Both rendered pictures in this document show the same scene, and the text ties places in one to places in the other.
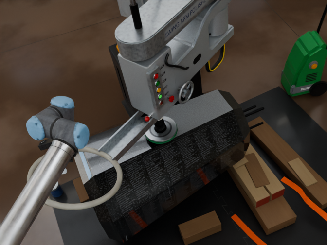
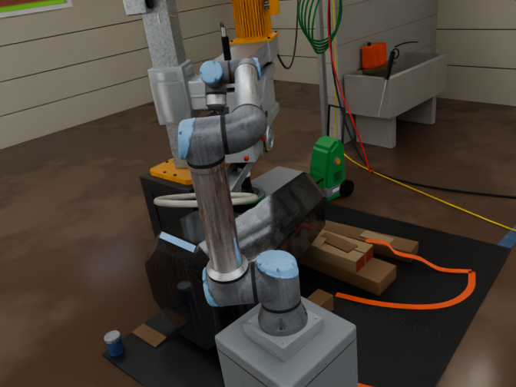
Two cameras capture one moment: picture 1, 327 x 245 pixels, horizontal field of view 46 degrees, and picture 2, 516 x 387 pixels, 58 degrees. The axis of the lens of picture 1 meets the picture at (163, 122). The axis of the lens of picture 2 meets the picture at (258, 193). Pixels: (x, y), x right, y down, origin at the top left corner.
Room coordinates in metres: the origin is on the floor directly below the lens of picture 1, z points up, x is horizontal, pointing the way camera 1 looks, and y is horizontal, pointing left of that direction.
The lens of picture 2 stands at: (-0.64, 1.31, 2.12)
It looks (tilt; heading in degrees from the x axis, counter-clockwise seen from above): 26 degrees down; 329
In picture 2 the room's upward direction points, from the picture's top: 8 degrees counter-clockwise
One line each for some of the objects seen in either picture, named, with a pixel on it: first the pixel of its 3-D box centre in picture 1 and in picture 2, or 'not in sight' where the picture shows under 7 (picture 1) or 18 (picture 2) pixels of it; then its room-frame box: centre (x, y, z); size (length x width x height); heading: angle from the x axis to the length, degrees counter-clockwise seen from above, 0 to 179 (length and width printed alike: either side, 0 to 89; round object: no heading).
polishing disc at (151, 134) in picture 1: (160, 129); (247, 193); (1.63, 0.03, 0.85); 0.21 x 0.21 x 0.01
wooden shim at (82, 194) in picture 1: (81, 188); (149, 335); (1.83, 0.80, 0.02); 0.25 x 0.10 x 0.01; 17
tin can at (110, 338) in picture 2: (55, 188); (114, 343); (1.85, 1.02, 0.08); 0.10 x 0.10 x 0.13
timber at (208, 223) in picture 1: (200, 227); (312, 310); (1.25, -0.11, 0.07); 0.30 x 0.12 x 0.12; 101
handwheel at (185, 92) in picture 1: (181, 90); (263, 137); (1.62, -0.14, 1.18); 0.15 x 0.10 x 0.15; 133
